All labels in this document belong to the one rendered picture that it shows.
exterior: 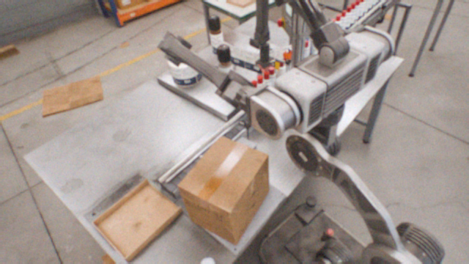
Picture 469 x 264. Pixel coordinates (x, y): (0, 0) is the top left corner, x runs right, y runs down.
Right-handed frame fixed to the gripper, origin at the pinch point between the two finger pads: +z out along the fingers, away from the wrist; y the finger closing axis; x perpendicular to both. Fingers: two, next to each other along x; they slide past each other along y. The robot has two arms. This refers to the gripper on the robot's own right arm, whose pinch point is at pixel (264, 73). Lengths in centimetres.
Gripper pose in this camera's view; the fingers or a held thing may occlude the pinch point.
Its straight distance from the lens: 185.5
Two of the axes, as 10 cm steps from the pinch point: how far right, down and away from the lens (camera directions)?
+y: -6.6, 5.6, -5.1
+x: 7.5, 4.3, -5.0
